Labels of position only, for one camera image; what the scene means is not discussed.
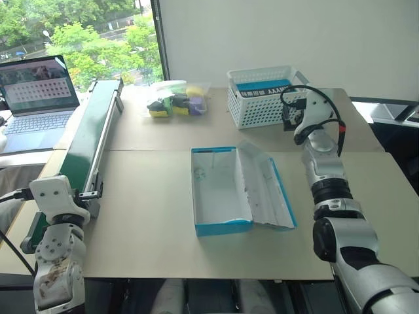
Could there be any silver open laptop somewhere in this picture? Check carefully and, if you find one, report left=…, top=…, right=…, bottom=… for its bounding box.
left=0, top=54, right=81, bottom=155

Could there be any black window frame post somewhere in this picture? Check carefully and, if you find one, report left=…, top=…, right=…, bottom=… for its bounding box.
left=151, top=0, right=172, bottom=83

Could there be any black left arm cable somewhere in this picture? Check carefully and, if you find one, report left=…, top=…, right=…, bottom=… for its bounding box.
left=0, top=188, right=36, bottom=276

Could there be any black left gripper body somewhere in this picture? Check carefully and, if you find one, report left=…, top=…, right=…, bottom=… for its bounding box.
left=69, top=188, right=88, bottom=213

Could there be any blue white box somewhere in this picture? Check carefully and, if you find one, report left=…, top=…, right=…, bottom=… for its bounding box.
left=191, top=139, right=299, bottom=237

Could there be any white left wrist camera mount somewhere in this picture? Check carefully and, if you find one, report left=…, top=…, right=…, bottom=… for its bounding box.
left=28, top=175, right=91, bottom=227

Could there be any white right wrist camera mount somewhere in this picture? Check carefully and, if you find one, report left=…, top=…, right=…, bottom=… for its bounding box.
left=293, top=89, right=337, bottom=139

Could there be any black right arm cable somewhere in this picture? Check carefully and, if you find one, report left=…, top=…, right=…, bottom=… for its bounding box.
left=280, top=84, right=347, bottom=157

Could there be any white plastic lattice basket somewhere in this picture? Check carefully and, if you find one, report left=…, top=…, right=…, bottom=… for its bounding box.
left=227, top=65, right=311, bottom=131

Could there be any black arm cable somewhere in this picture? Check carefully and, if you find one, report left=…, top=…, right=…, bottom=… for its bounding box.
left=0, top=188, right=36, bottom=276
left=280, top=84, right=347, bottom=157

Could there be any green conveyor belt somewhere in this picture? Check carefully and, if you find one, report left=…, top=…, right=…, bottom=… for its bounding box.
left=20, top=77, right=125, bottom=254

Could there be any dark chair with grey frame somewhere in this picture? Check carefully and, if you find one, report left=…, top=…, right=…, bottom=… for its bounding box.
left=349, top=96, right=419, bottom=186

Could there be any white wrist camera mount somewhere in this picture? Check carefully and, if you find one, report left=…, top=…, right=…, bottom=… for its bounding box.
left=28, top=175, right=91, bottom=227
left=293, top=89, right=337, bottom=139

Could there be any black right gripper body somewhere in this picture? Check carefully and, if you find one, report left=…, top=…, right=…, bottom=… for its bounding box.
left=282, top=97, right=308, bottom=124

